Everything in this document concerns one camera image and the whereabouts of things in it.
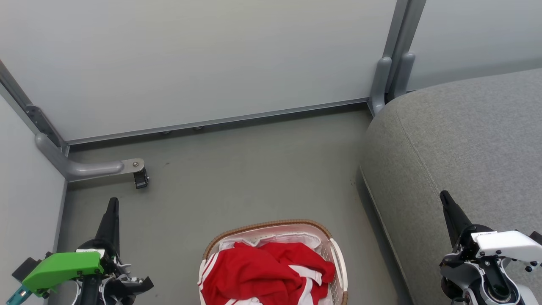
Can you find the white cloth in basket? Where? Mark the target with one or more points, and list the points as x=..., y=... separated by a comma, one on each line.
x=292, y=239

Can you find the long grey partition foot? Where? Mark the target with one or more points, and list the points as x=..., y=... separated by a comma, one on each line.
x=84, y=168

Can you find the grey partition post with hinge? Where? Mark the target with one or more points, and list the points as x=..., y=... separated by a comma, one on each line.
x=29, y=110

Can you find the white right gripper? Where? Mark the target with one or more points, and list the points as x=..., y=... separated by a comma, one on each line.
x=508, y=243

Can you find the short grey partition foot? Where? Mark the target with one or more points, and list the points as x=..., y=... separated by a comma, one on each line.
x=401, y=74
x=379, y=84

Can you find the white laundry basket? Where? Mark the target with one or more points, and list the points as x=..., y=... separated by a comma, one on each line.
x=336, y=271

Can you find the grey fabric sofa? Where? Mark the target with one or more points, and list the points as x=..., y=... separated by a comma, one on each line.
x=457, y=144

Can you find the red and white garment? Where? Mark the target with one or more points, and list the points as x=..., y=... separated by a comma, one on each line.
x=262, y=271

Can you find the black caster wheel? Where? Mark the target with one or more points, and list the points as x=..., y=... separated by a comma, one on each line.
x=141, y=178

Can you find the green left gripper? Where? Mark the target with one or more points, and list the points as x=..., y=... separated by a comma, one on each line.
x=63, y=267

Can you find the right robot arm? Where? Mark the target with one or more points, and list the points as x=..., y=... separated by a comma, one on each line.
x=487, y=281

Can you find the grey partition bottom rail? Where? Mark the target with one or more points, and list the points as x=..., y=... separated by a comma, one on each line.
x=220, y=120

